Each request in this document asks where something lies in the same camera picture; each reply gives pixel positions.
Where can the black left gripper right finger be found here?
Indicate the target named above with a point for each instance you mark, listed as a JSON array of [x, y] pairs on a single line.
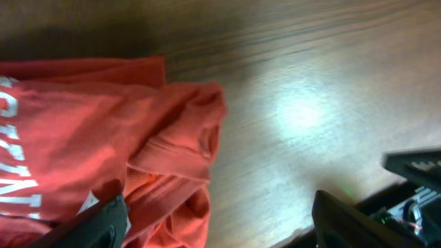
[[339, 225]]

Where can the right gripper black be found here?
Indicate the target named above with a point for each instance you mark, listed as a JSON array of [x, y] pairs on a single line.
[[416, 208]]

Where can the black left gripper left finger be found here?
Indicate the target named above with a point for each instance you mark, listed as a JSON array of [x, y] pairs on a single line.
[[103, 225]]

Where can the orange red printed t-shirt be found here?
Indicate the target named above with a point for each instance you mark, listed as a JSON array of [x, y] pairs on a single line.
[[75, 131]]

